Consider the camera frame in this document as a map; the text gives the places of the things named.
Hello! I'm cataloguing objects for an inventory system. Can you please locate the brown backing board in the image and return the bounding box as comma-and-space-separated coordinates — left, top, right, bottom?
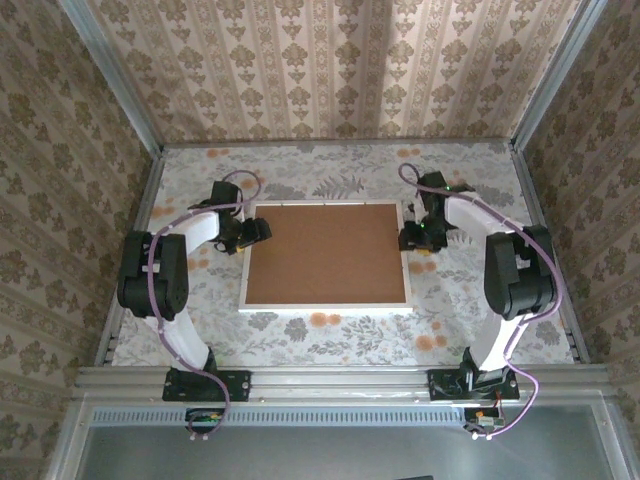
243, 202, 407, 306

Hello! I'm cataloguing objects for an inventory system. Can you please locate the white picture frame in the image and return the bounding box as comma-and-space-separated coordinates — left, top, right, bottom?
237, 198, 415, 315

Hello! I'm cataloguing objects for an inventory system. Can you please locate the floral patterned table sheet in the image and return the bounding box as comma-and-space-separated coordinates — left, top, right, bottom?
107, 142, 579, 366

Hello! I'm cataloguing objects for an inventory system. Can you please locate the grey metal panel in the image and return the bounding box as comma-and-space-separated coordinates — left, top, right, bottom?
74, 403, 624, 480

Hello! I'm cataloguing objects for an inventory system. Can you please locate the aluminium side rail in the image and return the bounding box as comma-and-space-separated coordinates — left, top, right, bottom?
94, 147, 169, 366
508, 142, 591, 364

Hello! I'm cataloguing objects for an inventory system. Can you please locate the aluminium rear rail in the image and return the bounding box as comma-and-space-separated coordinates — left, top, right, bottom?
160, 137, 516, 149

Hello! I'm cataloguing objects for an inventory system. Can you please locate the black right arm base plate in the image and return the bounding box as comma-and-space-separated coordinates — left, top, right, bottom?
427, 368, 521, 402

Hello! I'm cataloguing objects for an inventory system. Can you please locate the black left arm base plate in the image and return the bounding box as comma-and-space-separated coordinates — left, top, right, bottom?
162, 368, 252, 402

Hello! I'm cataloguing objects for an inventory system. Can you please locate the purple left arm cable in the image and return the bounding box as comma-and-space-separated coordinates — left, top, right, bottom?
147, 169, 266, 441

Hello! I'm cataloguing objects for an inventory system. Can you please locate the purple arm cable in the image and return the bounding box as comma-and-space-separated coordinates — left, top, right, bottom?
398, 162, 565, 441
147, 169, 266, 441

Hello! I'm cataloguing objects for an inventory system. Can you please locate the aluminium mounting rail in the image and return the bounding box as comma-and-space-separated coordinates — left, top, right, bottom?
74, 364, 614, 401

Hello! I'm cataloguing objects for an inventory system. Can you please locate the aluminium corner post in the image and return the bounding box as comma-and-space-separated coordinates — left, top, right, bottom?
59, 0, 166, 156
509, 0, 609, 151

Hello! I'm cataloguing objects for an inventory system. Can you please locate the grey slotted cable duct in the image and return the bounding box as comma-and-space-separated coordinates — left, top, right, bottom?
92, 405, 469, 427

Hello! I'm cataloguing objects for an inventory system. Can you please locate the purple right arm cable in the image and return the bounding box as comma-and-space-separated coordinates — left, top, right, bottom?
398, 162, 565, 441

